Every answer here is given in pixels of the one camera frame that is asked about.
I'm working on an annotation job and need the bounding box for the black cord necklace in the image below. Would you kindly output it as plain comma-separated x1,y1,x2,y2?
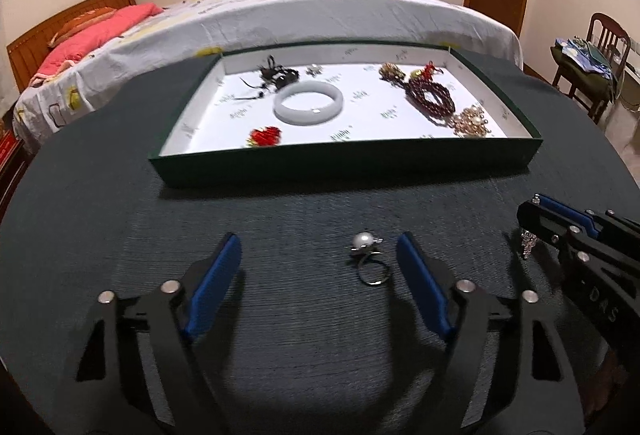
239,55,301,104

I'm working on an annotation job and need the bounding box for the gold pearl bead cluster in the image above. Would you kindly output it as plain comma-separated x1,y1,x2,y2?
452,104,496,138

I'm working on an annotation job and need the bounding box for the dark wooden nightstand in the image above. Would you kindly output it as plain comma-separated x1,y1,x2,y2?
0,140,32,216

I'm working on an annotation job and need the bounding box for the orange pillow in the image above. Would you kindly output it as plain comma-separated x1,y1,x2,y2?
47,7,119,48

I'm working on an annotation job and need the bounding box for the pearl ring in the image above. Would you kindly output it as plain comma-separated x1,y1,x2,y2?
348,232,394,287

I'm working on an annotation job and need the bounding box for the red knot charm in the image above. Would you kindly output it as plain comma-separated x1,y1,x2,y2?
409,61,446,82

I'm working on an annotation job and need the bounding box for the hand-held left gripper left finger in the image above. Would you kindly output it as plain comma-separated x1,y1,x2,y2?
52,232,244,435

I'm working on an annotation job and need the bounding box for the wooden chair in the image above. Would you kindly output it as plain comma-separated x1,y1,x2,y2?
550,12,632,125

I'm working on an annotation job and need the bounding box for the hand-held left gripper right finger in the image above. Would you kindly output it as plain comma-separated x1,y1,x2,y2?
395,232,586,435

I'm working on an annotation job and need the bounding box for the pink pillow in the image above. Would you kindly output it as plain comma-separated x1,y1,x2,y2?
32,3,165,84

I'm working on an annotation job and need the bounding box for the dark red bead bracelet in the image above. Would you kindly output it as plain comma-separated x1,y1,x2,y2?
403,77,459,128

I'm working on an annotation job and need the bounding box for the pile of clothes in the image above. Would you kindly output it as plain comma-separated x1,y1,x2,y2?
550,35,621,102

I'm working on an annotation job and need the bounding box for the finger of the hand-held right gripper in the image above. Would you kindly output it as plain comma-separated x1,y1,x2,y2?
534,194,602,237
516,200,582,249

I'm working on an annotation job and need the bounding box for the wooden headboard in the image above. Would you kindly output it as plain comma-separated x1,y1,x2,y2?
6,0,137,94

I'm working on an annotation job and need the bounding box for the gold bead bracelet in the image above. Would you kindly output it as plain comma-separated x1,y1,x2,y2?
378,62,407,84

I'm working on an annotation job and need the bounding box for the white jade bangle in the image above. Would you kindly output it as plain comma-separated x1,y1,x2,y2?
273,83,345,125

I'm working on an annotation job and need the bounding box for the green box with white lining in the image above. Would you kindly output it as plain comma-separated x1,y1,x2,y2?
149,40,544,190

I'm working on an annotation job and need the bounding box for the red beaded ornament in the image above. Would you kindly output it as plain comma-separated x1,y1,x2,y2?
247,126,282,148

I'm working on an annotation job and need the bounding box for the bed with patterned sheet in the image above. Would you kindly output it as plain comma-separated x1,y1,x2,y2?
12,0,525,156

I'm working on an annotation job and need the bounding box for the red box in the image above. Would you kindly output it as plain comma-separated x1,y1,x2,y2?
0,132,19,162

